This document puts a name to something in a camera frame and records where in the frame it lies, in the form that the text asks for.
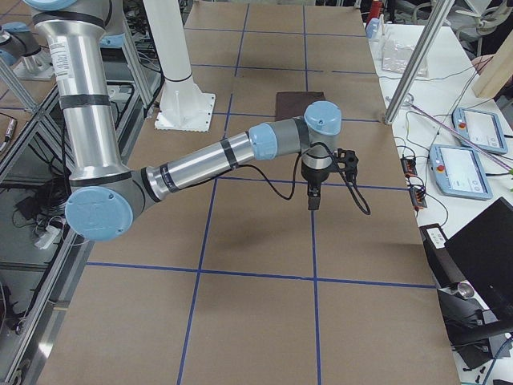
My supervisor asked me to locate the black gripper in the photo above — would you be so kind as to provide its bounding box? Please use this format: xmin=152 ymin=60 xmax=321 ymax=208
xmin=301 ymin=162 xmax=329 ymax=211

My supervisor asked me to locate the dark brown t-shirt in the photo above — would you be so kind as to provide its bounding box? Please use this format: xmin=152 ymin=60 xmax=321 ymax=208
xmin=275 ymin=91 xmax=325 ymax=121

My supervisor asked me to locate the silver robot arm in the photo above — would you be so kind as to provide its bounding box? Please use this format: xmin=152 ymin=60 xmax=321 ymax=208
xmin=29 ymin=1 xmax=342 ymax=241

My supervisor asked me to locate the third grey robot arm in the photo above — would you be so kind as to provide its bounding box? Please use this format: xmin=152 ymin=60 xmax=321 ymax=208
xmin=1 ymin=22 xmax=54 ymax=81

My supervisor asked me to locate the orange black connector board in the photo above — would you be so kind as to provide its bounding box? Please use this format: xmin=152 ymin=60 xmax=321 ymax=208
xmin=400 ymin=156 xmax=418 ymax=177

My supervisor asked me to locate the near teach pendant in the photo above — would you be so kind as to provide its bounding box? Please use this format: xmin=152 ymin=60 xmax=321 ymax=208
xmin=429 ymin=144 xmax=493 ymax=201

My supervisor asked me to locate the teach pendant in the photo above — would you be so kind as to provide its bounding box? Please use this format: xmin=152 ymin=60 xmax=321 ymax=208
xmin=429 ymin=144 xmax=493 ymax=201
xmin=452 ymin=107 xmax=508 ymax=155

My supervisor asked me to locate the black box with label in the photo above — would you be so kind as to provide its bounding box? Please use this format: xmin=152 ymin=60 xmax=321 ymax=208
xmin=419 ymin=224 xmax=466 ymax=288

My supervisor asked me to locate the silver foil bag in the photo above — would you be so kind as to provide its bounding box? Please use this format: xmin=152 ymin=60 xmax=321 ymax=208
xmin=382 ymin=39 xmax=416 ymax=74

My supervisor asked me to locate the silver metal cup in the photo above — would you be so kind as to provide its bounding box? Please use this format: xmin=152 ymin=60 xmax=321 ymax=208
xmin=450 ymin=282 xmax=475 ymax=300

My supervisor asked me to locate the black laptop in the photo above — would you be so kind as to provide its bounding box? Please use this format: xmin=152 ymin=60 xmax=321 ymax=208
xmin=446 ymin=197 xmax=512 ymax=319

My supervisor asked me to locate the far teach pendant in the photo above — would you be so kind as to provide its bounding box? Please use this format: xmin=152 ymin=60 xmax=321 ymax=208
xmin=452 ymin=107 xmax=508 ymax=155

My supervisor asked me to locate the black monitor stand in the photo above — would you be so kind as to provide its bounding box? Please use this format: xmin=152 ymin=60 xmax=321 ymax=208
xmin=438 ymin=290 xmax=512 ymax=369

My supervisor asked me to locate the wooden beam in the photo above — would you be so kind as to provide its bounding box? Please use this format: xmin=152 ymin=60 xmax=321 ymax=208
xmin=471 ymin=22 xmax=512 ymax=99

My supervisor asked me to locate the white power strip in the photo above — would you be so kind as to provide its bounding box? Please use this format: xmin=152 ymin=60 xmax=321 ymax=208
xmin=34 ymin=225 xmax=63 ymax=249

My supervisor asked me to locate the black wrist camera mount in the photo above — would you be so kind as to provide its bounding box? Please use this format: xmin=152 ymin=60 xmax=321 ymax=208
xmin=335 ymin=148 xmax=358 ymax=183

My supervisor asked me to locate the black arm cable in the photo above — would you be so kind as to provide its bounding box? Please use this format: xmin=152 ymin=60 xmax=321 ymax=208
xmin=236 ymin=142 xmax=372 ymax=217

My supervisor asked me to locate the aluminium frame post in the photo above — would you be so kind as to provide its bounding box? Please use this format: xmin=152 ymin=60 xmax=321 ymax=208
xmin=384 ymin=0 xmax=454 ymax=125

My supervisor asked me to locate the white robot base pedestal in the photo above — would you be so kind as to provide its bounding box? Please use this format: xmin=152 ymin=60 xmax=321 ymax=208
xmin=143 ymin=0 xmax=216 ymax=132

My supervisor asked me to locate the aluminium frame rack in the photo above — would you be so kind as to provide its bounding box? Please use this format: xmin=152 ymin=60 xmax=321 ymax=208
xmin=0 ymin=46 xmax=161 ymax=385

